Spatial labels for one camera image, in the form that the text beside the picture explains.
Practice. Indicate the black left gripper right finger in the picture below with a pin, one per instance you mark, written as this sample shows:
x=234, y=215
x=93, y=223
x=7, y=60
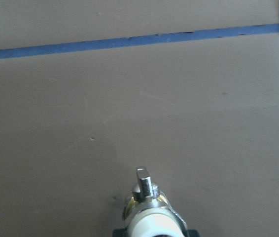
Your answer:
x=192, y=233

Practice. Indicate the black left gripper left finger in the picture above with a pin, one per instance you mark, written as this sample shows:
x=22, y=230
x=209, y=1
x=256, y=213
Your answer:
x=119, y=233

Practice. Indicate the white PPR valve fitting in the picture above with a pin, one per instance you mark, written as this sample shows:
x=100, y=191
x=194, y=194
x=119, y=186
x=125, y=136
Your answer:
x=147, y=211

